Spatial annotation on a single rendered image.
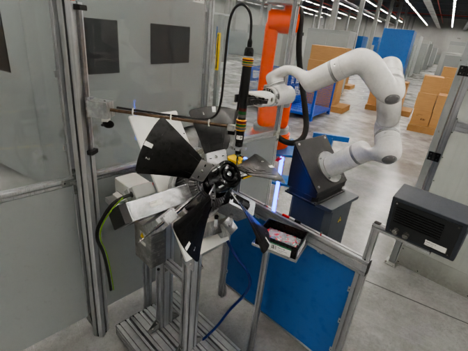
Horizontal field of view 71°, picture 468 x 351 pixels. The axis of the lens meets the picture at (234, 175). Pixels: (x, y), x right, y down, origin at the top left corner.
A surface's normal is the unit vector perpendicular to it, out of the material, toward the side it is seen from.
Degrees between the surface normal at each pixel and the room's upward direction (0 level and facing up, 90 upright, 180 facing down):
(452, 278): 90
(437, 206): 15
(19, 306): 90
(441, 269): 90
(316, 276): 90
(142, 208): 50
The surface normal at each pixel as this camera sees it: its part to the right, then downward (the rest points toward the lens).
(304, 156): 0.57, -0.34
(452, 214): -0.09, -0.82
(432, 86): -0.48, 0.32
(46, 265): 0.71, 0.35
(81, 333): 0.10, -0.91
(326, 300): -0.70, 0.23
